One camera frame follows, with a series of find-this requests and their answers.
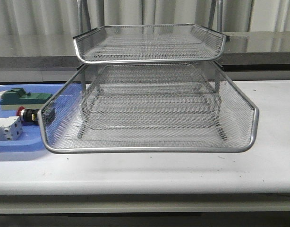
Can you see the white circuit breaker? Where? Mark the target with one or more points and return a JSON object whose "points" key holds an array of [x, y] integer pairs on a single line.
{"points": [[10, 128]]}

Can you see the blue plastic tray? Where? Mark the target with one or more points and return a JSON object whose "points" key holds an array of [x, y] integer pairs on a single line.
{"points": [[22, 142]]}

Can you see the green electrical switch block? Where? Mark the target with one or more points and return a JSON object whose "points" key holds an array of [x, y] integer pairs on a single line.
{"points": [[17, 97]]}

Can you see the grey stone counter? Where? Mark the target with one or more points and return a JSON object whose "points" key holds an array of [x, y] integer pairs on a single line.
{"points": [[257, 51]]}

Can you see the red emergency stop button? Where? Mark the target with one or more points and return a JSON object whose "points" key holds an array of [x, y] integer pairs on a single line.
{"points": [[28, 116]]}

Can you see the silver top mesh tray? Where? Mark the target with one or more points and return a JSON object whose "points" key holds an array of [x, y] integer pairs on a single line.
{"points": [[149, 43]]}

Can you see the white curtain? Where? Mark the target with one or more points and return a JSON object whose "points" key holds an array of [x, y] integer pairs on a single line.
{"points": [[60, 17]]}

